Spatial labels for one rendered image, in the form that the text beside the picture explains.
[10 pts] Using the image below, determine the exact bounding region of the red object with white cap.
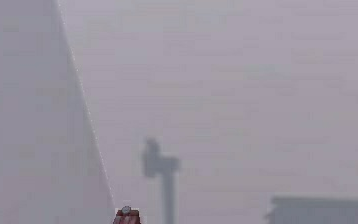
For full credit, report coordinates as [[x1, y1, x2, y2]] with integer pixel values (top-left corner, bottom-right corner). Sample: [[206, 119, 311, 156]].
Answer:
[[112, 205, 143, 224]]

